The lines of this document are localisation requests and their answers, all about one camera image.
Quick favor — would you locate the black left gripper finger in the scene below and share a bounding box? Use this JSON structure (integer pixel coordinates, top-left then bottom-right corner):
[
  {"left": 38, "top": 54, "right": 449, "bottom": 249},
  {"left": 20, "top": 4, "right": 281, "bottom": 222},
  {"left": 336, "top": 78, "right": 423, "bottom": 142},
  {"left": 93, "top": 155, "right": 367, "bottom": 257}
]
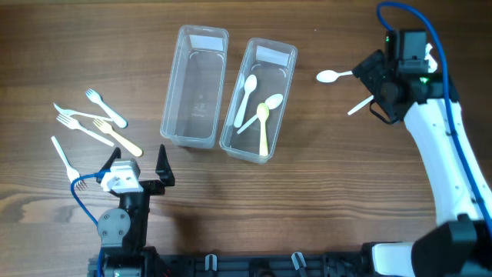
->
[
  {"left": 96, "top": 147, "right": 121, "bottom": 183},
  {"left": 155, "top": 144, "right": 175, "bottom": 187}
]

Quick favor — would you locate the white plastic spoon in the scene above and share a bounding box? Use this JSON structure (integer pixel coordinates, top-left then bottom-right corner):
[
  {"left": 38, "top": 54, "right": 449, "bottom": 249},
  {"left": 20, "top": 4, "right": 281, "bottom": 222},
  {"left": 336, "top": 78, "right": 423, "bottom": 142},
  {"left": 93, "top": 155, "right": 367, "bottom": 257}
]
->
[
  {"left": 347, "top": 95, "right": 374, "bottom": 115},
  {"left": 316, "top": 70, "right": 353, "bottom": 83}
]

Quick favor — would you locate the white spoon thin handle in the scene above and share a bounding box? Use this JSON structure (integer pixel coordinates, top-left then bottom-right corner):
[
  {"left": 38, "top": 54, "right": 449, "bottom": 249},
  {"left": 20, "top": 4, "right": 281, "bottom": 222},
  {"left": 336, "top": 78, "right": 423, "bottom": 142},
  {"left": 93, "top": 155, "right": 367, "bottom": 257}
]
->
[{"left": 237, "top": 94, "right": 284, "bottom": 134}]

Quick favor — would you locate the yellow plastic spoon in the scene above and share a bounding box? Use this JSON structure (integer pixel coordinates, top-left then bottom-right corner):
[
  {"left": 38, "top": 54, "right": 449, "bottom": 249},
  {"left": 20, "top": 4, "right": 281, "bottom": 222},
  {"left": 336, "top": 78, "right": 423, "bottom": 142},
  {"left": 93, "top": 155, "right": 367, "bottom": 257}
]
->
[{"left": 256, "top": 102, "right": 270, "bottom": 156}]

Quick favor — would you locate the white spoon wide handle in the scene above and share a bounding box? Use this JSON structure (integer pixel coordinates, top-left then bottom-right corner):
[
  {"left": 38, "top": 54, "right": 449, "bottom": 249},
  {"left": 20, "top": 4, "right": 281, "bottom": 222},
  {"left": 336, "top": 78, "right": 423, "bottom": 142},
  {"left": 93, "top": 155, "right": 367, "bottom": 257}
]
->
[{"left": 234, "top": 75, "right": 258, "bottom": 128}]

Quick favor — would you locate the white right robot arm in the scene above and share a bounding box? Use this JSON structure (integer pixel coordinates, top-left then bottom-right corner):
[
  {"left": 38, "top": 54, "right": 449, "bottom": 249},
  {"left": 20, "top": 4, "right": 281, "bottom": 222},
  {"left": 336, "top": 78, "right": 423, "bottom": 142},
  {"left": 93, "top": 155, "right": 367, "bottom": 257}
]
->
[{"left": 352, "top": 29, "right": 491, "bottom": 276}]

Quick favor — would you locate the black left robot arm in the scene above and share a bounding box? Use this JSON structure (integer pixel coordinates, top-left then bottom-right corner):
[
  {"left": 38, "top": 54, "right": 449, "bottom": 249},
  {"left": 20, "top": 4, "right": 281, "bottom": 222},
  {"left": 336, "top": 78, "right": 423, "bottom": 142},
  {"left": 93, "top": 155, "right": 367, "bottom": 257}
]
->
[{"left": 87, "top": 145, "right": 175, "bottom": 277}]

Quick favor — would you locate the left clear plastic container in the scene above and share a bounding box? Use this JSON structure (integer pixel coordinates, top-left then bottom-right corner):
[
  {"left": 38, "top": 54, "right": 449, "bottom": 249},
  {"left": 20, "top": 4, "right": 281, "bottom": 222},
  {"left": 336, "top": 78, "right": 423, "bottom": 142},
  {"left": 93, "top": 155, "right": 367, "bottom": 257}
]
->
[{"left": 160, "top": 25, "right": 229, "bottom": 149}]

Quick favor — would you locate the clear plastic container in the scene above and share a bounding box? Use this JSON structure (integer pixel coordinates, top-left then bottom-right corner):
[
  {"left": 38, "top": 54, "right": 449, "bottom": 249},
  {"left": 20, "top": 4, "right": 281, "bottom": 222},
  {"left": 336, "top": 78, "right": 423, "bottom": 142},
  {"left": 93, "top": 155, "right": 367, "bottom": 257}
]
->
[
  {"left": 160, "top": 25, "right": 229, "bottom": 149},
  {"left": 219, "top": 38, "right": 298, "bottom": 164}
]

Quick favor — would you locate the right clear plastic container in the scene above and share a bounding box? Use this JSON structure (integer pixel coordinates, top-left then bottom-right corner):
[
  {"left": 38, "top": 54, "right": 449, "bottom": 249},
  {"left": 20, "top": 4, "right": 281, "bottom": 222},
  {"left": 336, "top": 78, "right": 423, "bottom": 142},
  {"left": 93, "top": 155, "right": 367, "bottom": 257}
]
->
[{"left": 219, "top": 38, "right": 298, "bottom": 164}]

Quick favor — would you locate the yellow plastic fork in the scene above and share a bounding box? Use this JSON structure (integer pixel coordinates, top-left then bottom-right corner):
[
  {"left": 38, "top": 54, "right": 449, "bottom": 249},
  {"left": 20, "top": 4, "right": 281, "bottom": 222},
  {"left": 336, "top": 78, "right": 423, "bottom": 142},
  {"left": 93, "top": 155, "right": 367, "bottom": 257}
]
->
[{"left": 93, "top": 118, "right": 143, "bottom": 157}]

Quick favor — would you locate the long white plastic fork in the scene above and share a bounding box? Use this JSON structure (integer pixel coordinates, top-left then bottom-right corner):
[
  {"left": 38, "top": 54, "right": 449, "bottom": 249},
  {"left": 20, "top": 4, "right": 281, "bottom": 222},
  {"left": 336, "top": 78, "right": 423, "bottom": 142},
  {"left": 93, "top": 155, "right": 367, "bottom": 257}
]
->
[{"left": 51, "top": 136, "right": 88, "bottom": 191}]

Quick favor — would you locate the short white plastic fork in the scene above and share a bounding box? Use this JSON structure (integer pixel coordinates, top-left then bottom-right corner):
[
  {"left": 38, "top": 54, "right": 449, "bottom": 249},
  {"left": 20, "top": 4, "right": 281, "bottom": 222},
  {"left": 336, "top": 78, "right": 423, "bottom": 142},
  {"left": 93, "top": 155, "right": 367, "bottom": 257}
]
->
[{"left": 85, "top": 88, "right": 128, "bottom": 128}]

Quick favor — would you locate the thin white plastic fork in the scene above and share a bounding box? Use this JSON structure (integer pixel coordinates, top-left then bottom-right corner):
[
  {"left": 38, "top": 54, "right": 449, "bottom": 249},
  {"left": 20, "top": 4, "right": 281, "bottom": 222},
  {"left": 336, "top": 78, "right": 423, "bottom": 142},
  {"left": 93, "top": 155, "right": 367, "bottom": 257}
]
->
[{"left": 54, "top": 103, "right": 112, "bottom": 122}]

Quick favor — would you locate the blue left camera cable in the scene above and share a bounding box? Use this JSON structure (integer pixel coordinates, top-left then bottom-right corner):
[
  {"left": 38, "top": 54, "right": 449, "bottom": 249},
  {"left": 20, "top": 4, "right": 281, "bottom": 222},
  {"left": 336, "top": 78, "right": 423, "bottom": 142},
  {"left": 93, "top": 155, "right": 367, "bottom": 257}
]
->
[{"left": 70, "top": 171, "right": 106, "bottom": 277}]

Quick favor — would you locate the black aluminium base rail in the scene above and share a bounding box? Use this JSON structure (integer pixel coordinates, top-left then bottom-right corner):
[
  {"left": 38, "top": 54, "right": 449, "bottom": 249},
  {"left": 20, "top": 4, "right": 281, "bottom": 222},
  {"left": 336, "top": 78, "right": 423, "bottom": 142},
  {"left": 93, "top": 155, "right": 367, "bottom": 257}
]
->
[{"left": 161, "top": 252, "right": 375, "bottom": 277}]

